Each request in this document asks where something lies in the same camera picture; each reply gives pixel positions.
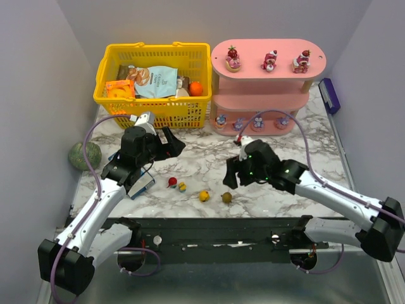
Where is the small purple bunny toy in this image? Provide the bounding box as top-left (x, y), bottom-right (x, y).
top-left (232, 118), bottom-right (245, 132)

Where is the purple orange bunny toy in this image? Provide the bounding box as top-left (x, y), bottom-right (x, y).
top-left (215, 114), bottom-right (227, 130)

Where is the strawberry pink bear donut toy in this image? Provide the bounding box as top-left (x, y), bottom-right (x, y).
top-left (225, 45), bottom-right (242, 73)

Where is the pink bear figure toy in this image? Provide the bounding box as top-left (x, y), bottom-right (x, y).
top-left (261, 50), bottom-right (278, 72)

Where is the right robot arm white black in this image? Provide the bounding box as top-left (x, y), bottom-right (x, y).
top-left (223, 136), bottom-right (404, 262)

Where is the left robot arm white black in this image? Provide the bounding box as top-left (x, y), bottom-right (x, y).
top-left (37, 126), bottom-right (185, 296)

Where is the purple bunny toy on shelf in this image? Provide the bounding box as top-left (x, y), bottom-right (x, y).
top-left (274, 116), bottom-right (290, 130)

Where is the pink three-tier shelf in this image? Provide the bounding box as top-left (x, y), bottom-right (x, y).
top-left (210, 39), bottom-right (327, 136)

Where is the olive brown round toy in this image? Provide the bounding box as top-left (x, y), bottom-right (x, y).
top-left (221, 192), bottom-right (232, 204)

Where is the yellow duck toy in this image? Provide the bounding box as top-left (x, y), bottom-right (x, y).
top-left (199, 191), bottom-right (210, 202)

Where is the blue white box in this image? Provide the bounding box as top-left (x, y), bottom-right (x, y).
top-left (102, 152), bottom-right (155, 203)

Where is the red cherry toy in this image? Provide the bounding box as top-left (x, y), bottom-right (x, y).
top-left (167, 177), bottom-right (177, 189)

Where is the small yellow blue toy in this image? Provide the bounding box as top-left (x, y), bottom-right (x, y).
top-left (178, 182), bottom-right (187, 193)

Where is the beige round item in basket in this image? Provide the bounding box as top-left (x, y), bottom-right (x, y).
top-left (174, 87), bottom-right (190, 98)

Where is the orange fruit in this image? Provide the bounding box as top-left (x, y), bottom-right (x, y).
top-left (189, 81), bottom-right (204, 96)

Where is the yellow plastic shopping basket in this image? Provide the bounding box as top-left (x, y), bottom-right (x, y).
top-left (93, 42), bottom-right (212, 129)

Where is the light blue chips bag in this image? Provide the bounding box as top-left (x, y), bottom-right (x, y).
top-left (127, 65), bottom-right (178, 99)

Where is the orange snack box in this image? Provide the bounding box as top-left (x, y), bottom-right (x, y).
top-left (106, 79), bottom-right (135, 107)

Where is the green textured melon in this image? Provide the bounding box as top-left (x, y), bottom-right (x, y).
top-left (68, 141), bottom-right (103, 172)

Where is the brown snack packet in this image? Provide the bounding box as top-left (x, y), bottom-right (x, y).
top-left (116, 65), bottom-right (133, 80)

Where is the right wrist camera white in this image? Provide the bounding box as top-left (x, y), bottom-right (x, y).
top-left (234, 135), bottom-right (254, 161)

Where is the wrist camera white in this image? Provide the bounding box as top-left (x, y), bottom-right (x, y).
top-left (234, 135), bottom-right (254, 161)
top-left (130, 111), bottom-right (156, 135)

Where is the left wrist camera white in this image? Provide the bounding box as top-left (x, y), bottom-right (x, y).
top-left (130, 111), bottom-right (156, 135)

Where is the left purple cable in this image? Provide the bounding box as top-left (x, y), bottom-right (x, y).
top-left (49, 113), bottom-right (134, 304)

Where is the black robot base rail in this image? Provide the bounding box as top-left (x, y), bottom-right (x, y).
top-left (65, 217), bottom-right (336, 265)

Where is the purple box at wall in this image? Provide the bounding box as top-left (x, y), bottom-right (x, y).
top-left (318, 78), bottom-right (340, 115)

